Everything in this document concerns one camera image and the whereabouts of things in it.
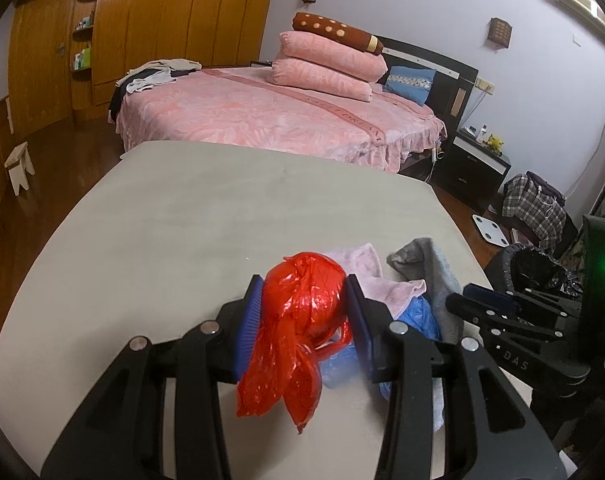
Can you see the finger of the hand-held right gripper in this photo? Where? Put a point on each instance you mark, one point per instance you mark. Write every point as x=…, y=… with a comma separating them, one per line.
x=487, y=296
x=470, y=307

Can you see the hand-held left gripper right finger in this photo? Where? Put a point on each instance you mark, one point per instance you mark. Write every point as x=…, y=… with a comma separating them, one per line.
x=361, y=325

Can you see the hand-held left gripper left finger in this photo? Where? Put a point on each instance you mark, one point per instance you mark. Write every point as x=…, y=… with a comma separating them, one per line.
x=250, y=325

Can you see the red plastic bag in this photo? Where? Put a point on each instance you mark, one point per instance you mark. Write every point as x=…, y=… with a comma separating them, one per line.
x=302, y=300

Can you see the waste bin with black liner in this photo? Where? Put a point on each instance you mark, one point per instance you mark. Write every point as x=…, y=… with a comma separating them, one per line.
x=537, y=265

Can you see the pink towel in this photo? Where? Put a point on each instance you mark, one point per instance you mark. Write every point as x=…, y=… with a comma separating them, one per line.
x=382, y=295

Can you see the grey blue towel cloth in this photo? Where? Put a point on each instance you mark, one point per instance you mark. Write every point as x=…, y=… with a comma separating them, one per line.
x=437, y=270

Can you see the blue plastic bag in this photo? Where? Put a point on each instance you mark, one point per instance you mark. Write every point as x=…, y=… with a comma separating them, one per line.
x=417, y=317

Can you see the white bathroom scale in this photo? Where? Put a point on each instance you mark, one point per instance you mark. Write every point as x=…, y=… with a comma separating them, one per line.
x=490, y=230

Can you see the plaid bag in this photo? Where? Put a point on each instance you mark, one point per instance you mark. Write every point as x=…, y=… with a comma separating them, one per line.
x=532, y=210

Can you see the dark nightstand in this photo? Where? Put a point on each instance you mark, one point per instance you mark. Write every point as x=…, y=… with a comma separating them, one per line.
x=470, y=170

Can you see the yellow plush toy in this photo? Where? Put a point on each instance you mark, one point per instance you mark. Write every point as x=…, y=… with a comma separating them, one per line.
x=495, y=143

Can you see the bed with pink bedspread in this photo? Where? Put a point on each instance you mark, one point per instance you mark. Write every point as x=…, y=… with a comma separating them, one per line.
x=262, y=115

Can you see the dark wooden headboard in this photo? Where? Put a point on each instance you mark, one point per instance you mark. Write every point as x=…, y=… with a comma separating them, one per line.
x=452, y=80

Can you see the blue cushion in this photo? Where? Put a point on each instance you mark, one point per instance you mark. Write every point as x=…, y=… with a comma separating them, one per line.
x=410, y=85

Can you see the pink pillow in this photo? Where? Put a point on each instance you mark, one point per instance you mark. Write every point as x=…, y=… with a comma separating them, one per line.
x=332, y=52
x=317, y=79

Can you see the pile of clothes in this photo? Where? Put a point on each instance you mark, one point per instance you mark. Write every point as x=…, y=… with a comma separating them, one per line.
x=155, y=74

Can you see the small white stool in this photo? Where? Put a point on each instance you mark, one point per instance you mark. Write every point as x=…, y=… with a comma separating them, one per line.
x=20, y=167

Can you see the brown dotted bolster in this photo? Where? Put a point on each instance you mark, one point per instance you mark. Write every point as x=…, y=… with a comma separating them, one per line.
x=332, y=30

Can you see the white air conditioner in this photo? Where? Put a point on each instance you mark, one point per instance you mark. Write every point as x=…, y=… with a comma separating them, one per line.
x=582, y=7

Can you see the wooden wardrobe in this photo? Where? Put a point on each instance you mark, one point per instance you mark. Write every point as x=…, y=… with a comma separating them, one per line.
x=182, y=20

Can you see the wall socket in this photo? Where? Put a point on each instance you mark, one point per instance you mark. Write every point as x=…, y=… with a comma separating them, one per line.
x=485, y=85

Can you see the large brown wall lamp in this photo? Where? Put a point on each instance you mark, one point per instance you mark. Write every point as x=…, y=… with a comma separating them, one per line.
x=499, y=32

